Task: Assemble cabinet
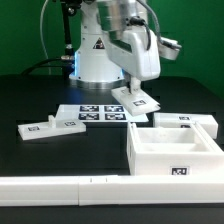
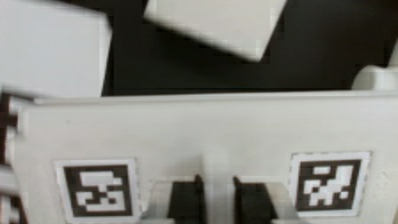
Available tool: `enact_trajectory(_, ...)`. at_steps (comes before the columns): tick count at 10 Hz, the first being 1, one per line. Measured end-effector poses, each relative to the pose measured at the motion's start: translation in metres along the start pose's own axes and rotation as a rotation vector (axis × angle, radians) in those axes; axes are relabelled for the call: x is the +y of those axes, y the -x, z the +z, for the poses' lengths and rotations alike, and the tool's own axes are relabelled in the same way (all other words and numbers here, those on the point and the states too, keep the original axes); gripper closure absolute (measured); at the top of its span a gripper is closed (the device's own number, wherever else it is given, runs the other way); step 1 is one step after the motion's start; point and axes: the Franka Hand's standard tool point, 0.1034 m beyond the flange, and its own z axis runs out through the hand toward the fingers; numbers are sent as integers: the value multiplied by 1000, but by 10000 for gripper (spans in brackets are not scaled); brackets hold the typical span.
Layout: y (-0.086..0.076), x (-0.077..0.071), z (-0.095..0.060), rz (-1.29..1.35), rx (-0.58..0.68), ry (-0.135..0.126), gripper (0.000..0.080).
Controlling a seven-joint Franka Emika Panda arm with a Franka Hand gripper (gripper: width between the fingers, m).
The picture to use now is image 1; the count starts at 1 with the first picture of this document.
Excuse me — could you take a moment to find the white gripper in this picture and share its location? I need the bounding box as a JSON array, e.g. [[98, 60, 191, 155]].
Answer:
[[105, 27, 161, 95]]

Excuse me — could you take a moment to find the white cabinet door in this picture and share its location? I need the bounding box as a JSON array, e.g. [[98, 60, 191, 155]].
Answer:
[[18, 115, 86, 140], [111, 86, 160, 116]]

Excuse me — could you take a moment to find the white cabinet body box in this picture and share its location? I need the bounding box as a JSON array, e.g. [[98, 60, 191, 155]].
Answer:
[[126, 123, 224, 176]]

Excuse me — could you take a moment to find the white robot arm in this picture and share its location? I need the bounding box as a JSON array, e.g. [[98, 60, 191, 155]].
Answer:
[[69, 0, 160, 92]]

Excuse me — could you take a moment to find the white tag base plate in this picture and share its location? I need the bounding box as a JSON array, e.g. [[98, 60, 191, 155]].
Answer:
[[56, 105, 148, 122]]

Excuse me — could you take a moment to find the black cable bundle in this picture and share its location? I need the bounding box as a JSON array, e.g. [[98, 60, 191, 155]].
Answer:
[[20, 57, 76, 76]]

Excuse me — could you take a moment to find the white hanging cable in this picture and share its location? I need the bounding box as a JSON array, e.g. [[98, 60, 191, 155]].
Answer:
[[39, 0, 54, 76]]

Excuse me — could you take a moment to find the white front fence rail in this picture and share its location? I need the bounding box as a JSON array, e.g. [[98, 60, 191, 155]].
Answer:
[[0, 175, 224, 206]]

